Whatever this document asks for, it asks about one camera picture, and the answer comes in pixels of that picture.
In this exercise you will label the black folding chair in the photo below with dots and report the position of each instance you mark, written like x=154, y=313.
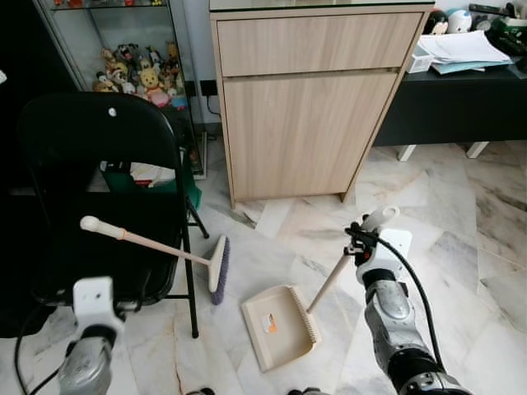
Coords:
x=90, y=156

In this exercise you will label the green bin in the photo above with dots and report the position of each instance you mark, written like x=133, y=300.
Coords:
x=185, y=191

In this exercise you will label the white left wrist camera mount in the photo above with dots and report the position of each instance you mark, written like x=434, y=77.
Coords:
x=93, y=300

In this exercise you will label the glass display cabinet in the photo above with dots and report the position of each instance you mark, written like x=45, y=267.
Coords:
x=82, y=41

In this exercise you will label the black desk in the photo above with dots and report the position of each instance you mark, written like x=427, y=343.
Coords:
x=453, y=107

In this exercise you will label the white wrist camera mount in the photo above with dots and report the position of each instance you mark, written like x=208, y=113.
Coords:
x=397, y=247
x=93, y=300

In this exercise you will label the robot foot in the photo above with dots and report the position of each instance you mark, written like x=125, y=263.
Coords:
x=200, y=392
x=306, y=392

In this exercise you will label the stack of white papers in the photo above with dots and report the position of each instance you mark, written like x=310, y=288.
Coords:
x=465, y=49

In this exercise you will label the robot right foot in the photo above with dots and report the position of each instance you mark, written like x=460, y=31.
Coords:
x=306, y=392

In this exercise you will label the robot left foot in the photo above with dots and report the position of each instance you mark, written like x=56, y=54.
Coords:
x=200, y=392

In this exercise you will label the light wooden cabinet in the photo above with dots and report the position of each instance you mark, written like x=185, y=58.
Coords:
x=305, y=115

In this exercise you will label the white plastic basket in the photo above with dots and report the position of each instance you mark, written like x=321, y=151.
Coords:
x=421, y=60

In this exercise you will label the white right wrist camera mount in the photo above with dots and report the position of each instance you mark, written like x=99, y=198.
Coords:
x=397, y=247

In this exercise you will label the beige broom with purple bristles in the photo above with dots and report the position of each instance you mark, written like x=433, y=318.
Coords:
x=148, y=242

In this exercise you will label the yellow bear plush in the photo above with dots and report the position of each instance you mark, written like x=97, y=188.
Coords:
x=149, y=79

